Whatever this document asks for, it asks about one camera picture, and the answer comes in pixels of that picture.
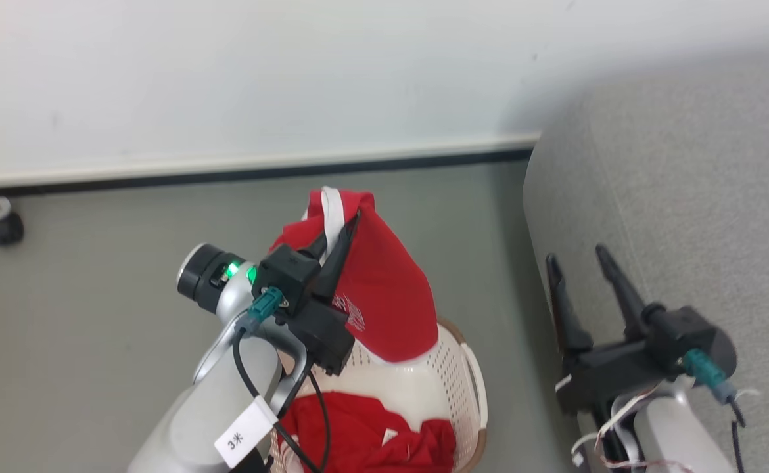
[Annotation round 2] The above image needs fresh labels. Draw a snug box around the thin black cable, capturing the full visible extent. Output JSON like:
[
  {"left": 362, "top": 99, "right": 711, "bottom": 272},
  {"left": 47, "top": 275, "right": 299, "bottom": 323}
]
[
  {"left": 726, "top": 394, "right": 750, "bottom": 473},
  {"left": 306, "top": 371, "right": 331, "bottom": 473},
  {"left": 232, "top": 325, "right": 323, "bottom": 473}
]

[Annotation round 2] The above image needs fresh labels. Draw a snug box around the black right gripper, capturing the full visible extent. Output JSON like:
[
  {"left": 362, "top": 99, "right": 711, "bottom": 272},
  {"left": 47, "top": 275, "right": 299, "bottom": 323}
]
[{"left": 546, "top": 244, "right": 682, "bottom": 415}]

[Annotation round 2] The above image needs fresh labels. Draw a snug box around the teal right camera connector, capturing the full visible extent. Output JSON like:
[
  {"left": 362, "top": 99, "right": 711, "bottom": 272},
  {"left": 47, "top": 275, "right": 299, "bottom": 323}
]
[{"left": 684, "top": 349, "right": 739, "bottom": 405}]

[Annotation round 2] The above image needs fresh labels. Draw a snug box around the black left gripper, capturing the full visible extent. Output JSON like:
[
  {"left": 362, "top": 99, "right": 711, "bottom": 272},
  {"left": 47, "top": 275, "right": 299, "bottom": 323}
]
[{"left": 283, "top": 210, "right": 363, "bottom": 376}]

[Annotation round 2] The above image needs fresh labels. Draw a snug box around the cream perforated laundry basket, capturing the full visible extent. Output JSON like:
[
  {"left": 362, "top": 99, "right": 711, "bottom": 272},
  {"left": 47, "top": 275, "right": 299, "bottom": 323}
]
[{"left": 269, "top": 319, "right": 489, "bottom": 473}]

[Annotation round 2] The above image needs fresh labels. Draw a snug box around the plain red shirt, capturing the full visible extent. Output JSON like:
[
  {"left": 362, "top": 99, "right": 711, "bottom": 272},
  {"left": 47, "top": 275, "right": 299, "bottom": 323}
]
[{"left": 279, "top": 392, "right": 457, "bottom": 473}]

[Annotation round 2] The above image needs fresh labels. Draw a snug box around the white black wall baseboard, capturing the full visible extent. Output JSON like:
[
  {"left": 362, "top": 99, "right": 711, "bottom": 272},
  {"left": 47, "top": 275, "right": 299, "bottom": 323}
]
[{"left": 0, "top": 131, "right": 543, "bottom": 194}]

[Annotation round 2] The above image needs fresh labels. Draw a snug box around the teal left camera connector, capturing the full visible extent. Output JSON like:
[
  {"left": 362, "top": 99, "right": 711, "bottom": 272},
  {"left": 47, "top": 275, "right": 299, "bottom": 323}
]
[{"left": 246, "top": 287, "right": 288, "bottom": 324}]

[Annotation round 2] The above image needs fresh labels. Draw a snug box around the teal camera connector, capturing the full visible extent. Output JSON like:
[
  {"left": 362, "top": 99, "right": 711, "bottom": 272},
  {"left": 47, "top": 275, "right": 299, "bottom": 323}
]
[
  {"left": 246, "top": 287, "right": 288, "bottom": 324},
  {"left": 684, "top": 349, "right": 739, "bottom": 405}
]

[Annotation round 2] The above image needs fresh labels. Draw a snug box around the grey fabric sofa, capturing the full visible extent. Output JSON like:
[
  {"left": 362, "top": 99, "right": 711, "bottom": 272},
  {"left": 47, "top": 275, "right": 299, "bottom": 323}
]
[{"left": 523, "top": 62, "right": 769, "bottom": 473}]

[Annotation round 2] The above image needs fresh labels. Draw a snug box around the red jersey with white trim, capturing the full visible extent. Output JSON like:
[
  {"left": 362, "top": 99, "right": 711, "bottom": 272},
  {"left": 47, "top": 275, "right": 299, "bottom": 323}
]
[{"left": 269, "top": 187, "right": 439, "bottom": 363}]

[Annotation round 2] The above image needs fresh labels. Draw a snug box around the white paper cable label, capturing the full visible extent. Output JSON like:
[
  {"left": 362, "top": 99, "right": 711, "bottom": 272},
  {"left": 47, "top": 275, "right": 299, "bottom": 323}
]
[{"left": 214, "top": 397, "right": 280, "bottom": 468}]

